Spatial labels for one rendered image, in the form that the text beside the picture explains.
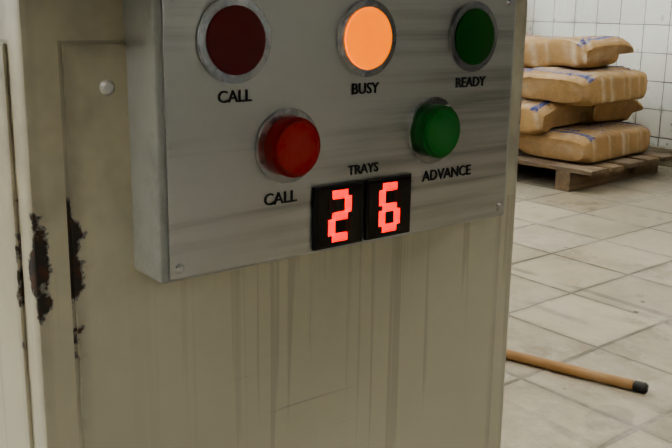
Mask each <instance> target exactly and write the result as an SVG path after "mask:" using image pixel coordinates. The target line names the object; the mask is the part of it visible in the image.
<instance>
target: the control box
mask: <svg viewBox="0 0 672 448"><path fill-rule="evenodd" d="M122 4H123V30H124V43H125V44H126V60H127V86H128V112H129V139H130V165H131V191H132V217H133V243H134V267H135V269H136V270H138V271H140V272H142V273H143V274H145V275H147V276H149V277H150V278H152V279H154V280H156V281H158V282H159V283H162V284H164V283H169V282H174V281H179V280H184V279H189V278H194V277H198V276H203V275H208V274H213V273H218V272H223V271H228V270H233V269H238V268H243V267H248V266H253V265H258V264H263V263H268V262H273V261H277V260H282V259H287V258H292V257H297V256H302V255H307V254H312V253H317V252H322V251H327V250H332V249H337V248H342V247H347V246H351V245H356V244H361V243H366V242H371V241H376V240H381V239H386V238H391V237H396V236H401V235H406V234H411V233H416V232H421V231H426V230H430V229H435V228H440V227H445V226H450V225H455V224H460V223H465V222H470V221H475V220H480V219H485V218H490V217H495V216H500V215H503V214H504V211H505V194H506V177H507V160H508V142H509V125H510V108H511V91H512V74H513V56H514V39H515V22H516V5H517V0H122ZM232 5H240V6H244V7H247V8H249V9H250V10H252V11H253V12H254V13H255V14H256V15H257V16H258V17H259V19H260V20H261V22H262V24H263V27H264V30H265V36H266V44H265V50H264V53H263V56H262V58H261V60H260V62H259V63H258V65H257V66H256V67H255V68H254V69H252V70H251V71H250V72H248V73H246V74H243V75H229V74H226V73H224V72H222V71H221V70H219V69H218V68H217V67H216V66H215V65H214V63H213V62H212V60H211V58H210V56H209V54H208V50H207V45H206V35H207V30H208V27H209V24H210V22H211V20H212V19H213V17H214V16H215V15H216V14H217V13H218V12H219V11H220V10H222V9H223V8H225V7H228V6H232ZM365 7H374V8H377V9H379V10H380V11H382V12H383V13H384V14H385V16H386V17H387V19H388V20H389V23H390V26H391V30H392V44H391V49H390V52H389V54H388V56H387V58H386V59H385V60H384V62H383V63H382V64H381V65H379V66H378V67H376V68H374V69H369V70H366V69H361V68H359V67H357V66H356V65H355V64H354V63H353V62H352V61H351V60H350V58H349V56H348V54H347V51H346V47H345V32H346V28H347V25H348V23H349V20H350V19H351V17H352V16H353V15H354V14H355V13H356V12H357V11H358V10H360V9H362V8H365ZM475 8H478V9H482V10H484V11H485V12H486V13H487V14H488V15H489V16H490V18H491V20H492V23H493V26H494V43H493V47H492V49H491V52H490V54H489V55H488V57H487V58H486V59H485V60H484V61H483V62H481V63H480V64H477V65H470V64H467V63H466V62H464V61H463V60H462V58H461V57H460V55H459V53H458V51H457V47H456V31H457V27H458V24H459V22H460V20H461V18H462V17H463V15H464V14H465V13H466V12H467V11H469V10H471V9H475ZM433 104H439V105H446V106H449V107H451V108H452V109H453V110H454V111H455V112H456V114H457V115H458V118H459V122H460V136H459V139H458V142H457V144H456V146H455V148H454V149H453V151H452V152H451V153H450V154H448V155H447V156H445V157H443V158H433V157H428V156H425V155H424V154H422V153H421V152H420V151H419V149H418V147H417V145H416V142H415V134H414V132H415V125H416V122H417V119H418V117H419V115H420V114H421V112H422V111H423V110H424V109H425V108H427V107H428V106H430V105H433ZM287 116H296V117H301V118H305V119H307V120H309V121H310V122H311V123H312V124H314V126H315V127H316V129H317V131H318V133H319V137H320V144H321V146H320V153H319V157H318V159H317V162H316V163H315V165H314V166H313V168H312V169H311V170H310V171H309V172H308V173H306V174H305V175H303V176H301V177H297V178H290V177H286V176H283V175H279V174H277V173H275V172H274V171H273V170H272V169H271V168H270V167H269V165H268V164H267V161H266V159H265V155H264V142H265V138H266V135H267V133H268V131H269V129H270V128H271V126H272V125H273V124H274V123H275V122H276V121H278V120H279V119H281V118H283V117H287ZM395 181H398V187H401V201H400V203H397V208H400V223H397V224H396V230H394V231H389V232H384V233H382V226H381V227H378V219H379V211H382V206H379V190H383V183H388V182H395ZM341 189H348V195H352V211H350V212H348V217H349V216H352V227H351V232H350V233H348V240H343V241H338V242H333V243H332V236H329V237H328V220H332V215H328V198H332V191H335V190H341Z"/></svg>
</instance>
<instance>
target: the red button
mask: <svg viewBox="0 0 672 448"><path fill-rule="evenodd" d="M320 146H321V144H320V137H319V133H318V131H317V129H316V127H315V126H314V124H312V123H311V122H310V121H309V120H307V119H305V118H301V117H296V116H287V117H283V118H281V119H279V120H278V121H276V122H275V123H274V124H273V125H272V126H271V128H270V129H269V131H268V133H267V135H266V138H265V142H264V155H265V159H266V161H267V164H268V165H269V167H270V168H271V169H272V170H273V171H274V172H275V173H277V174H279V175H283V176H286V177H290V178H297V177H301V176H303V175H305V174H306V173H308V172H309V171H310V170H311V169H312V168H313V166H314V165H315V163H316V162H317V159H318V157H319V153H320Z"/></svg>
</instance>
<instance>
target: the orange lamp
mask: <svg viewBox="0 0 672 448"><path fill-rule="evenodd" d="M391 44H392V30H391V26H390V23H389V20H388V19H387V17H386V16H385V14H384V13H383V12H382V11H380V10H379V9H377V8H374V7H365V8H362V9H360V10H358V11H357V12H356V13H355V14H354V15H353V16H352V17H351V19H350V20H349V23H348V25H347V28H346V32H345V47H346V51H347V54H348V56H349V58H350V60H351V61H352V62H353V63H354V64H355V65H356V66H357V67H359V68H361V69H366V70H369V69H374V68H376V67H378V66H379V65H381V64H382V63H383V62H384V60H385V59H386V58H387V56H388V54H389V52H390V49H391Z"/></svg>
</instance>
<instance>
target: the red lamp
mask: <svg viewBox="0 0 672 448"><path fill-rule="evenodd" d="M265 44H266V36H265V30H264V27H263V24H262V22H261V20H260V19H259V17H258V16H257V15H256V14H255V13H254V12H253V11H252V10H250V9H249V8H247V7H244V6H240V5H232V6H228V7H225V8H223V9H222V10H220V11H219V12H218V13H217V14H216V15H215V16H214V17H213V19H212V20H211V22H210V24H209V27H208V30H207V35H206V45H207V50H208V54H209V56H210V58H211V60H212V62H213V63H214V65H215V66H216V67H217V68H218V69H219V70H221V71H222V72H224V73H226V74H229V75H243V74H246V73H248V72H250V71H251V70H252V69H254V68H255V67H256V66H257V65H258V63H259V62H260V60H261V58H262V56H263V53H264V50H265Z"/></svg>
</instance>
